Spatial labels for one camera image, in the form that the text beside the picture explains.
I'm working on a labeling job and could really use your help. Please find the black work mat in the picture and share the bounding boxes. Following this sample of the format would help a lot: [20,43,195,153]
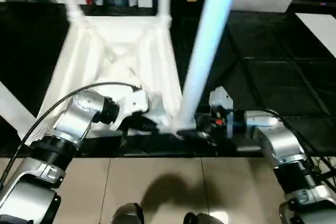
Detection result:
[0,1,336,159]

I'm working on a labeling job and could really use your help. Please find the white flat board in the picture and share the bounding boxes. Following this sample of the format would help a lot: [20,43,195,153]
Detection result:
[295,12,336,59]

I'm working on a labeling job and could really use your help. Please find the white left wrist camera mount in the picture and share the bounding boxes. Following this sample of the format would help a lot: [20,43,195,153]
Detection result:
[110,87,151,132]

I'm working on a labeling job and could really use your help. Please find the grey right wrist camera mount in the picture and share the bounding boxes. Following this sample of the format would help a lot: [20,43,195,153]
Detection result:
[208,86,236,137]

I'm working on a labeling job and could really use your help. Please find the thin tangled floor cables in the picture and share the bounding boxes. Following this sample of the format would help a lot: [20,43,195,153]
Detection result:
[311,154,336,182]

